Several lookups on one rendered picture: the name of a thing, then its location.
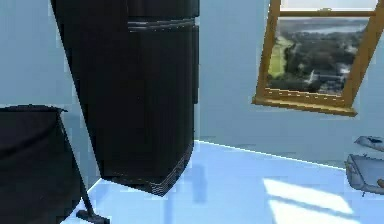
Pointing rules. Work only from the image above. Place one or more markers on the black garbage can on stilts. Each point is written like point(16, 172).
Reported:
point(30, 160)

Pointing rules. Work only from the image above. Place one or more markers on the black fridge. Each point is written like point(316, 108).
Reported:
point(140, 100)

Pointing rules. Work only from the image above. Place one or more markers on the wooden framed window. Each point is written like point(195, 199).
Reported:
point(313, 56)

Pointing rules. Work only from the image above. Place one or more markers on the grey flat object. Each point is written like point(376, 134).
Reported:
point(371, 142)

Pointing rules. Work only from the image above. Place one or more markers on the grey tray shaped object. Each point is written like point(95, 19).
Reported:
point(365, 173)

